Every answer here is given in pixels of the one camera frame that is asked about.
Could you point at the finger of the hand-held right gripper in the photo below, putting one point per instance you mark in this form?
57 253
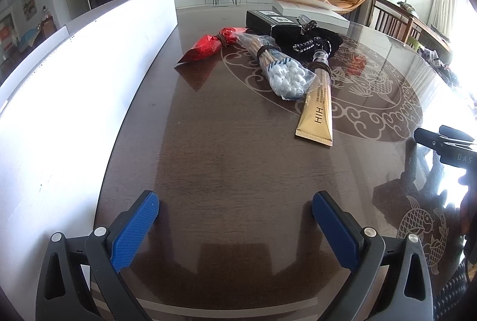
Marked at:
456 134
432 140

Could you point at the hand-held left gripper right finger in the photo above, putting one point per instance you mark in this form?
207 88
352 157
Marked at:
335 231

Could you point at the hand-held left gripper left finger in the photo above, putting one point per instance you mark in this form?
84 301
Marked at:
134 231

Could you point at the gold cream tube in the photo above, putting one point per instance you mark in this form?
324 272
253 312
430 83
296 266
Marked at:
316 112

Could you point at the white board panel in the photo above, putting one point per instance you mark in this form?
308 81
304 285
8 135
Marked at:
74 101

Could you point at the black beaded cloth pouch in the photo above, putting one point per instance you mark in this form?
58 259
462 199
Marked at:
324 37

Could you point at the bag of cotton swabs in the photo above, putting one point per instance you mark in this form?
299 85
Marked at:
287 76

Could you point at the clear eyeglasses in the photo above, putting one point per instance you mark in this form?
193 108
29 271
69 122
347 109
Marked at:
307 23

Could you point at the red foil bag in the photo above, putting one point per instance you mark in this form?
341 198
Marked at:
203 45

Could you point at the black box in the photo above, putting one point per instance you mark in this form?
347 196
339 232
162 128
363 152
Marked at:
261 22

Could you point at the person's right hand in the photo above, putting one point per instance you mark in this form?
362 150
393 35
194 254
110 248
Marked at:
469 224

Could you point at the wooden chair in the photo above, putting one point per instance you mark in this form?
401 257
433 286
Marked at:
387 15

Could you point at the white flat box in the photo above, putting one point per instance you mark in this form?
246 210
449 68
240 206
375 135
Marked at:
324 18

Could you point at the dining table with blue cloth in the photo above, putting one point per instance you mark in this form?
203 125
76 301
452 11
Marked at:
31 34

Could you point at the framed wall painting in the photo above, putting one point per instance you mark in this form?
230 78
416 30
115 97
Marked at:
28 4

